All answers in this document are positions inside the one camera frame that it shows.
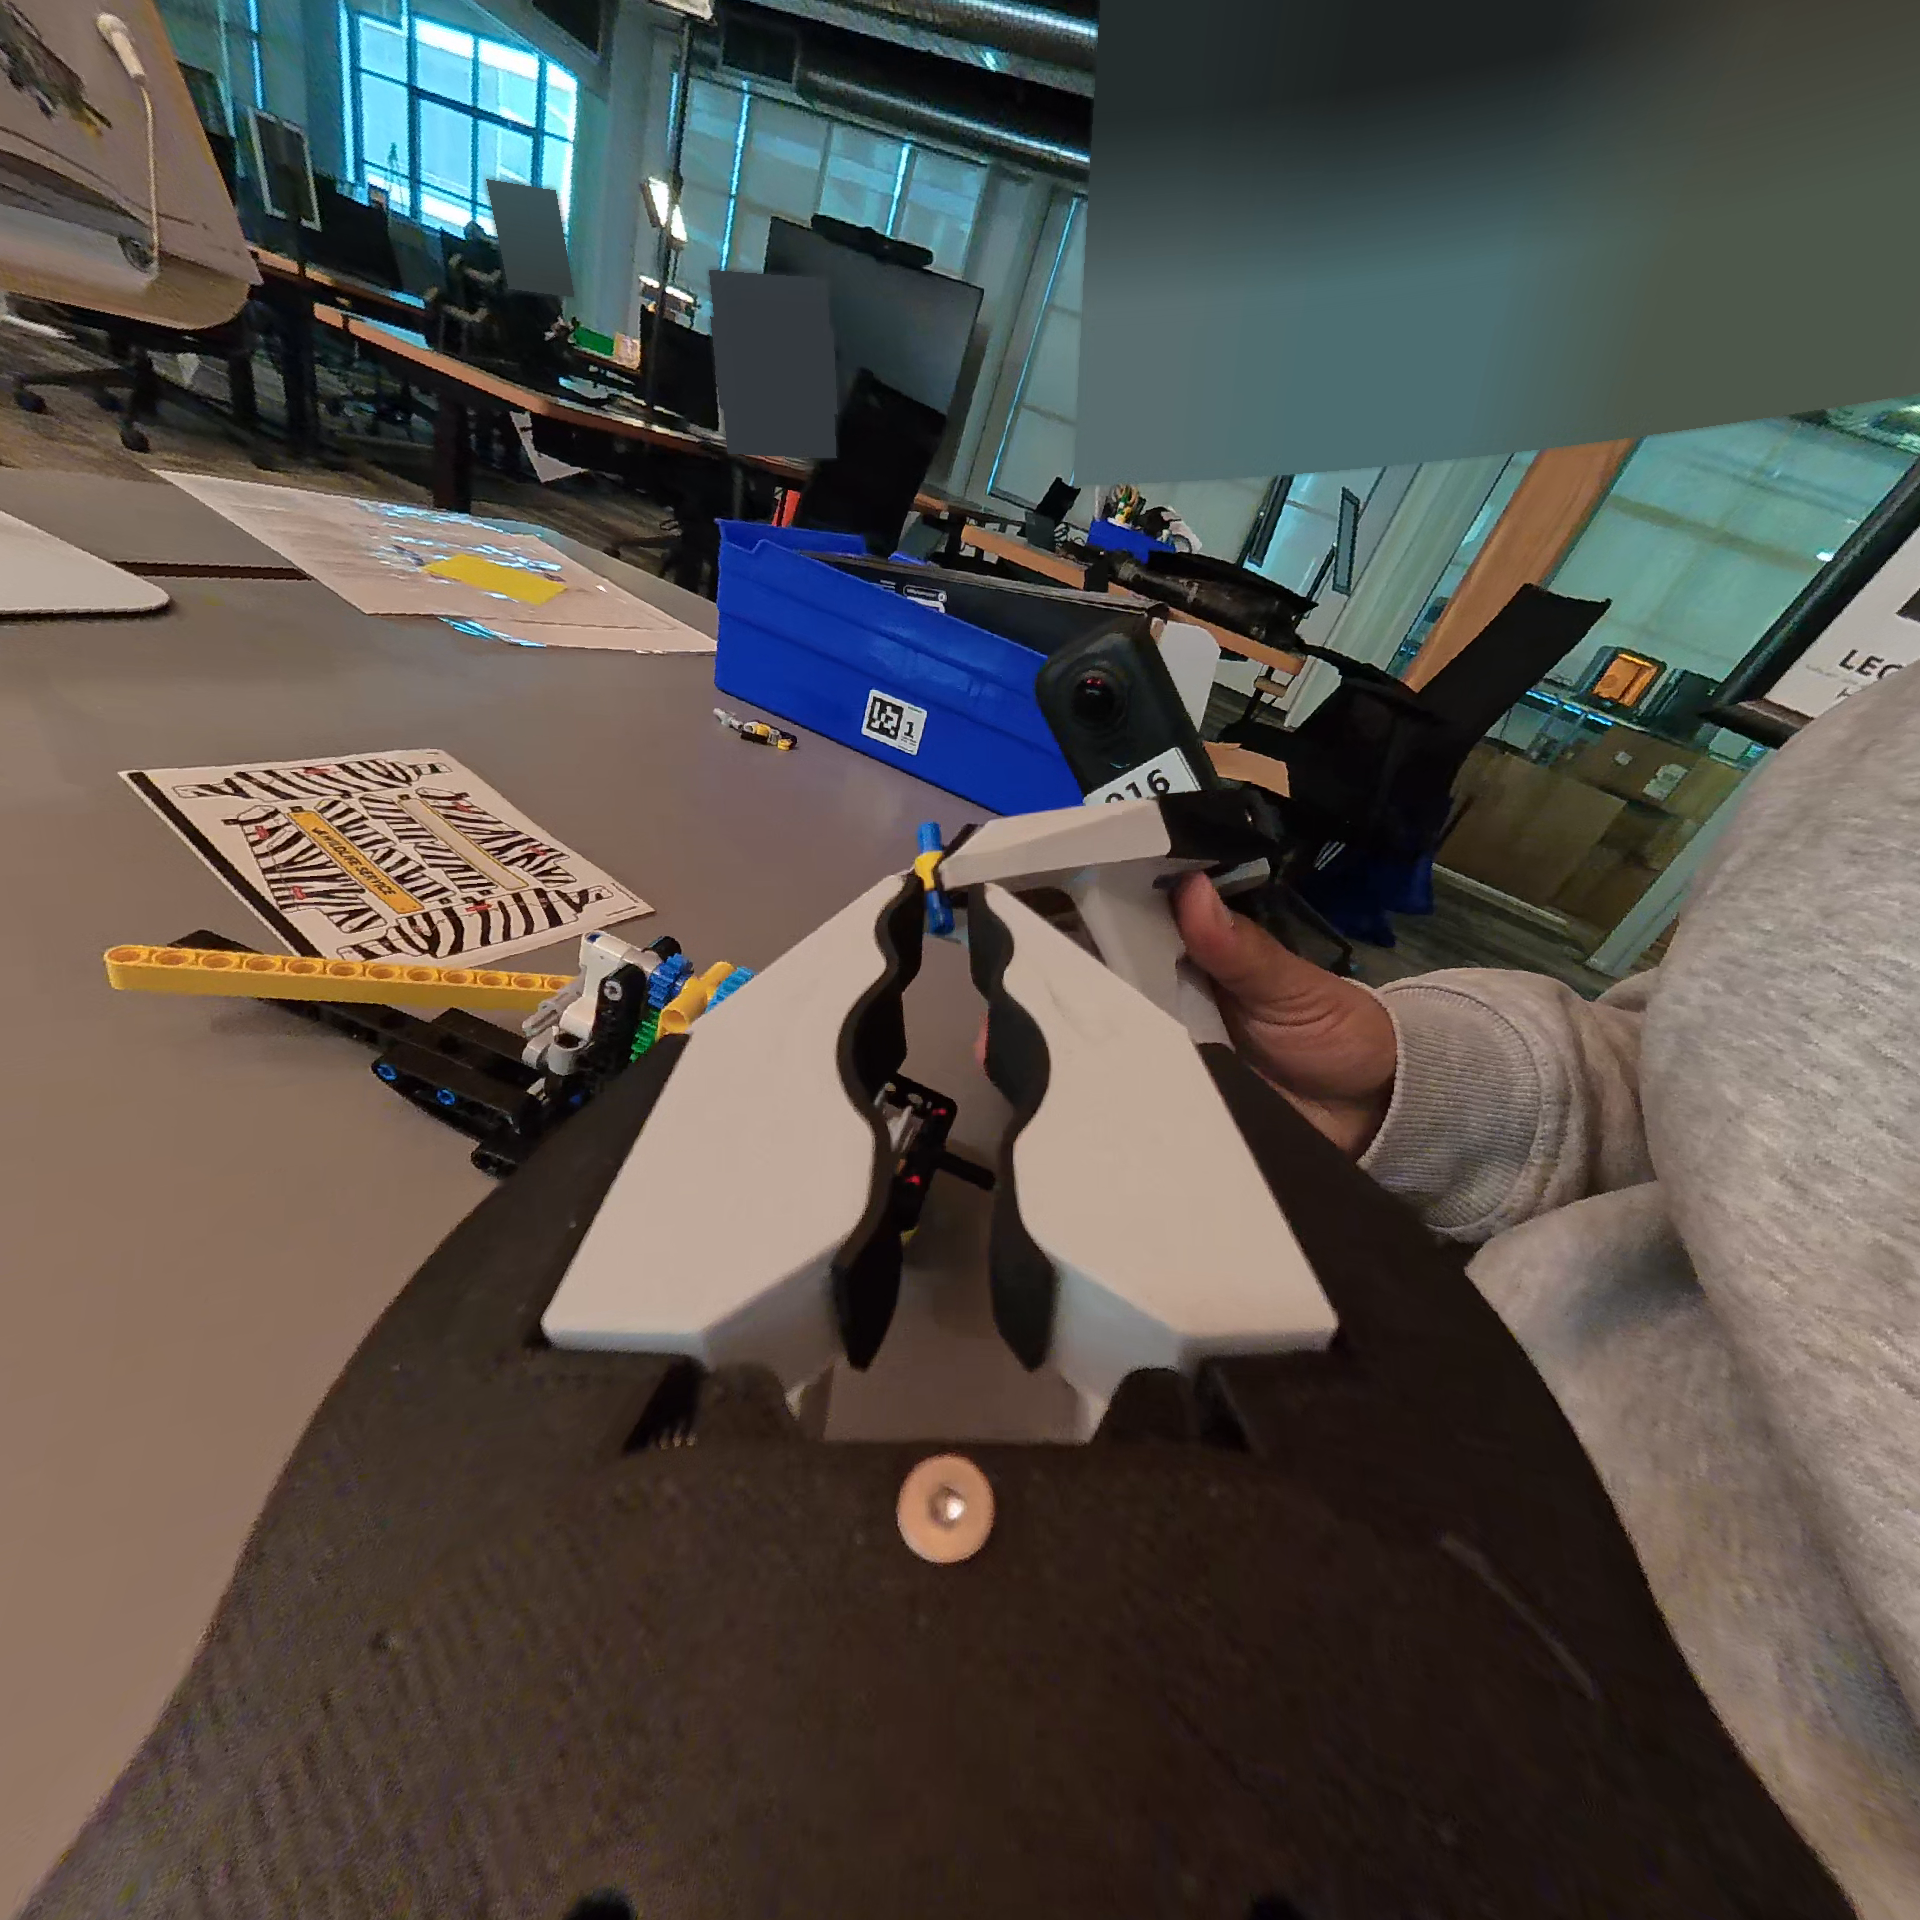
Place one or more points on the black bag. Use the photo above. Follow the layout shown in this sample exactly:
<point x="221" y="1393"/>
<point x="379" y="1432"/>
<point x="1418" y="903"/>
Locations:
<point x="1215" y="592"/>

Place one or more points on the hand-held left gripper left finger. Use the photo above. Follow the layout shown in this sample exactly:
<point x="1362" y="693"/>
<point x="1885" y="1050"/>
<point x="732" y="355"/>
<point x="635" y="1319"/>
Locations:
<point x="704" y="1200"/>

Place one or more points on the large black monitor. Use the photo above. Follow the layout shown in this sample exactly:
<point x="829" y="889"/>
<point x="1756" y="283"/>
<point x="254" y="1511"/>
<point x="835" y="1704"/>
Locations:
<point x="915" y="317"/>

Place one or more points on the blue lego pin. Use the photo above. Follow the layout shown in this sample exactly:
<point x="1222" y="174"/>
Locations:
<point x="942" y="909"/>

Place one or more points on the black yellow lego vehicle model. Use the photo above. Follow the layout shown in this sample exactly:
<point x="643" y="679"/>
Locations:
<point x="451" y="1050"/>

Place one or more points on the lego instruction booklet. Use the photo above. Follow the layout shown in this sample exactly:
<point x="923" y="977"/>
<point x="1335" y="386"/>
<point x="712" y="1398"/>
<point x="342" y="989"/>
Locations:
<point x="44" y="165"/>

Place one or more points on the black office chair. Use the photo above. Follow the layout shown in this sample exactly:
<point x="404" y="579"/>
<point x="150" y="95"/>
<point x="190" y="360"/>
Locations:
<point x="1396" y="750"/>

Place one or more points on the small yellow black lego piece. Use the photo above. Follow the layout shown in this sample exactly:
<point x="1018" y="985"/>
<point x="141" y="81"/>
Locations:
<point x="758" y="729"/>

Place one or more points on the clear plastic sheet yellow patch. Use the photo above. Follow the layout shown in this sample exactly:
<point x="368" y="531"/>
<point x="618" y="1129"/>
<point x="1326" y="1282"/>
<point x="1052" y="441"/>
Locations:
<point x="376" y="557"/>

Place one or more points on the person's right hand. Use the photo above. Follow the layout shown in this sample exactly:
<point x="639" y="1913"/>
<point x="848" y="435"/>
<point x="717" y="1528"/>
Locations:
<point x="1306" y="1035"/>

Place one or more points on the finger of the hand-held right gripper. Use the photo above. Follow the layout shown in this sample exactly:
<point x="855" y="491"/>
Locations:
<point x="1066" y="849"/>

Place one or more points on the person's right forearm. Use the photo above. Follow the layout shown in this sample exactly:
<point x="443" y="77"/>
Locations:
<point x="1516" y="1096"/>

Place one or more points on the blue storage bin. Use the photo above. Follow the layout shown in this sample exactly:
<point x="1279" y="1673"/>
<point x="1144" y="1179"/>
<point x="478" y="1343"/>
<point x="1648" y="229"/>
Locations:
<point x="840" y="645"/>

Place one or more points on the small blue organizer bin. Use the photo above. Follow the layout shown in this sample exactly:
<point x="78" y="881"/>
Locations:
<point x="1132" y="534"/>

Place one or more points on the white book stand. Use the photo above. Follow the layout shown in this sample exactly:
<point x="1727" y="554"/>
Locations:
<point x="76" y="579"/>

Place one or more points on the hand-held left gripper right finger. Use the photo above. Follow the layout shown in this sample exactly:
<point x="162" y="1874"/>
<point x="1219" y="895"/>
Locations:
<point x="1172" y="1200"/>

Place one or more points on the zebra striped sticker sheet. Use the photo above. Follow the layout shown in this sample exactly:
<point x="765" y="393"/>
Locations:
<point x="376" y="839"/>

